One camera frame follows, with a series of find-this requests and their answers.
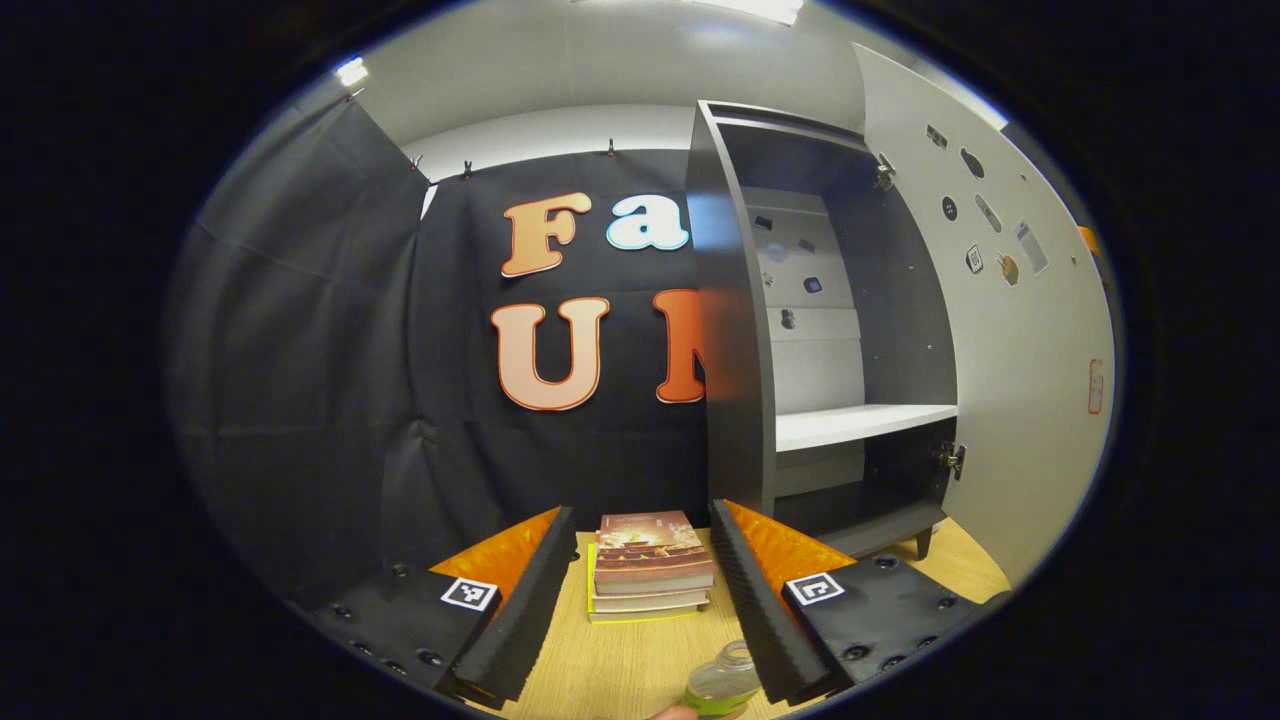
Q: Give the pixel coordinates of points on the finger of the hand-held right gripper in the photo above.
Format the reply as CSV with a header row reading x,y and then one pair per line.
x,y
1090,241

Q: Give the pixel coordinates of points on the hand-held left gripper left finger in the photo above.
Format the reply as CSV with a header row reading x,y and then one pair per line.
x,y
535,610

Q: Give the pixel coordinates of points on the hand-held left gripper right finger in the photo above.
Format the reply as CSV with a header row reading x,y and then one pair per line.
x,y
750,600

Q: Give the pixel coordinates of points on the green label plastic bottle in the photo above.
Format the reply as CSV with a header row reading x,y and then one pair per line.
x,y
722,685

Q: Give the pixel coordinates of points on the dark grey cabinet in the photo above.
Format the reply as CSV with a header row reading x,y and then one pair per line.
x,y
900,300

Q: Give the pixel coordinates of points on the beige cabinet door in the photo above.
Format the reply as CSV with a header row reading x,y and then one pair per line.
x,y
1040,450

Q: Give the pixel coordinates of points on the white cabinet shelf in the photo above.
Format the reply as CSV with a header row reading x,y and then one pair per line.
x,y
850,425

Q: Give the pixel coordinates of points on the metal cabinet hinge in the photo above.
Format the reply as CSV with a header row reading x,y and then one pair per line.
x,y
885,175
952,458

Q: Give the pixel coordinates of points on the white cover book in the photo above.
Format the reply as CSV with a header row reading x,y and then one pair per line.
x,y
650,602

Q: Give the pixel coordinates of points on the brown cover book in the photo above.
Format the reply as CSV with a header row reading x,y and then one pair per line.
x,y
650,550

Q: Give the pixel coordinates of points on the black backdrop cloth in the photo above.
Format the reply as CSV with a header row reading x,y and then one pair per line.
x,y
300,350

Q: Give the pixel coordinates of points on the large ceiling panel light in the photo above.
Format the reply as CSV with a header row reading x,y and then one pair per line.
x,y
760,10

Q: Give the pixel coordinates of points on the row of black cloth clips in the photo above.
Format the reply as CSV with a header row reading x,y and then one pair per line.
x,y
466,168

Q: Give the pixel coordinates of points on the small ceiling panel light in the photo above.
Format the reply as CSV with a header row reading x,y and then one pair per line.
x,y
351,71

